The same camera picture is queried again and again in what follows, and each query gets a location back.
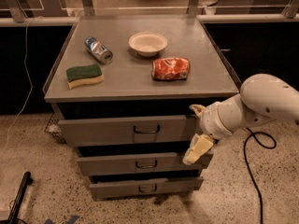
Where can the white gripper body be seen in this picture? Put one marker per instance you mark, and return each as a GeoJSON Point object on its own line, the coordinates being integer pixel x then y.
{"type": "Point", "coordinates": [209, 119]}

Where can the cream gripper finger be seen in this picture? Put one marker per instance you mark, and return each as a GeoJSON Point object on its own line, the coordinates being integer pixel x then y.
{"type": "Point", "coordinates": [200, 145]}
{"type": "Point", "coordinates": [198, 110]}

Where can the grey top drawer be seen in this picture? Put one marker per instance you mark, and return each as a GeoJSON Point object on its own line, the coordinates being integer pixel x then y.
{"type": "Point", "coordinates": [125, 131]}

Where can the grey drawer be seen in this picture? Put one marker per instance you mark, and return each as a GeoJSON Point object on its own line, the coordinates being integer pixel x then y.
{"type": "Point", "coordinates": [145, 187]}
{"type": "Point", "coordinates": [125, 131]}
{"type": "Point", "coordinates": [139, 163]}

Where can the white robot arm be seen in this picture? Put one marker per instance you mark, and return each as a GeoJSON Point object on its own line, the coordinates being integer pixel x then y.
{"type": "Point", "coordinates": [262, 98]}

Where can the grey middle drawer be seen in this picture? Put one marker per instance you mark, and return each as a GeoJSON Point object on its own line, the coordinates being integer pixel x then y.
{"type": "Point", "coordinates": [139, 163]}

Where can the grey bottom drawer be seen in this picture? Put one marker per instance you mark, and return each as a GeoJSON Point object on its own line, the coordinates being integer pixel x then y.
{"type": "Point", "coordinates": [145, 187]}

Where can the grey metal drawer cabinet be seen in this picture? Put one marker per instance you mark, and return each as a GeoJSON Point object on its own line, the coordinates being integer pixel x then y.
{"type": "Point", "coordinates": [128, 89]}

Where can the crushed orange soda can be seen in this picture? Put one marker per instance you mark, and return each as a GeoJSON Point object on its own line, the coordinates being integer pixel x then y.
{"type": "Point", "coordinates": [170, 69]}

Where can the white paper bowl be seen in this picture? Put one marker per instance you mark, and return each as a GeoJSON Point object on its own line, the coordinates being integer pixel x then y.
{"type": "Point", "coordinates": [147, 44]}

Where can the blue silver soda can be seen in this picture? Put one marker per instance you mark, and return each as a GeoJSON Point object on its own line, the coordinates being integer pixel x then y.
{"type": "Point", "coordinates": [102, 54]}

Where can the green and yellow sponge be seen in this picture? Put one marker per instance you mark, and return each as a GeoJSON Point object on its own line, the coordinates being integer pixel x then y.
{"type": "Point", "coordinates": [84, 75]}

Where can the black bar on floor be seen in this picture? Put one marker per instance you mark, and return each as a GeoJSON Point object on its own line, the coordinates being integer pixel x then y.
{"type": "Point", "coordinates": [25, 182]}

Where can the wire mesh basket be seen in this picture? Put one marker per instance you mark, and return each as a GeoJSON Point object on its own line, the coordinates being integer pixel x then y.
{"type": "Point", "coordinates": [53, 130]}

